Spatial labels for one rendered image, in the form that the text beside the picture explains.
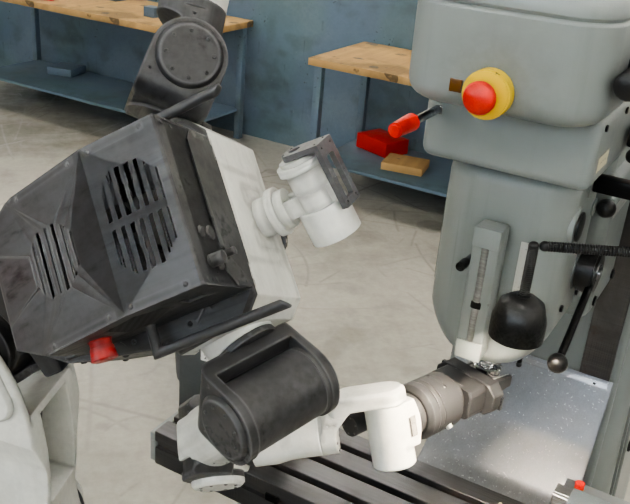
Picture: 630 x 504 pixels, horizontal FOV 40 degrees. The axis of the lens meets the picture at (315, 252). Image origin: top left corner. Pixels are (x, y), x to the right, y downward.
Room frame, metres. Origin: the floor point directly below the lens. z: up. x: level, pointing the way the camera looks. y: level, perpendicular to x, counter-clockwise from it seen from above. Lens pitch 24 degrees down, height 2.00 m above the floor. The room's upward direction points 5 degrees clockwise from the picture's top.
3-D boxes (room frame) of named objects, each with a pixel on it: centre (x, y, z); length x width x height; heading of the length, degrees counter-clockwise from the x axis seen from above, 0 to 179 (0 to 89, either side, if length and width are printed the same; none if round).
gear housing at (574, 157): (1.27, -0.32, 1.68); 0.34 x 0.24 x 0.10; 152
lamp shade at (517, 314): (1.01, -0.27, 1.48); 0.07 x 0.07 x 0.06
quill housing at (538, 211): (1.24, -0.30, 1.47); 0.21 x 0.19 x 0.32; 62
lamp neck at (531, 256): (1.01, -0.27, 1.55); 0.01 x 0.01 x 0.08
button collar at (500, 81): (1.03, -0.19, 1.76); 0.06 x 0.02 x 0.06; 62
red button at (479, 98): (1.01, -0.18, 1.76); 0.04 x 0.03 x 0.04; 62
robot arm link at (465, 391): (1.17, -0.23, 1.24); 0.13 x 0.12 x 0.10; 44
